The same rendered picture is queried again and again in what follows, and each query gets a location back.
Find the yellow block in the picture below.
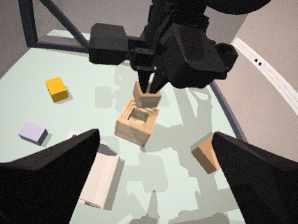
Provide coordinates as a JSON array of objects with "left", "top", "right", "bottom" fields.
[{"left": 45, "top": 77, "right": 68, "bottom": 103}]

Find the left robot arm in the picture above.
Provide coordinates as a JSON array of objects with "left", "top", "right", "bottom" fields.
[{"left": 151, "top": 0, "right": 271, "bottom": 89}]

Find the white open box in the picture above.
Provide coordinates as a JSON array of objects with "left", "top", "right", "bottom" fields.
[{"left": 78, "top": 141, "right": 120, "bottom": 209}]

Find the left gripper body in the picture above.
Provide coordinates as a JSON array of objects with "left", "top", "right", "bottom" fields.
[{"left": 89, "top": 0, "right": 209, "bottom": 67}]

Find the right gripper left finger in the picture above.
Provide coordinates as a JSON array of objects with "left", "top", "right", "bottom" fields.
[{"left": 0, "top": 128, "right": 100, "bottom": 224}]

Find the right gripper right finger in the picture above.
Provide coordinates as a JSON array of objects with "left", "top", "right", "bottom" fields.
[{"left": 211, "top": 132, "right": 298, "bottom": 224}]

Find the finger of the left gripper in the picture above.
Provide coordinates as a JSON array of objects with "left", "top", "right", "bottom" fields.
[
  {"left": 127, "top": 52, "right": 156, "bottom": 94},
  {"left": 149, "top": 56, "right": 169, "bottom": 94}
]

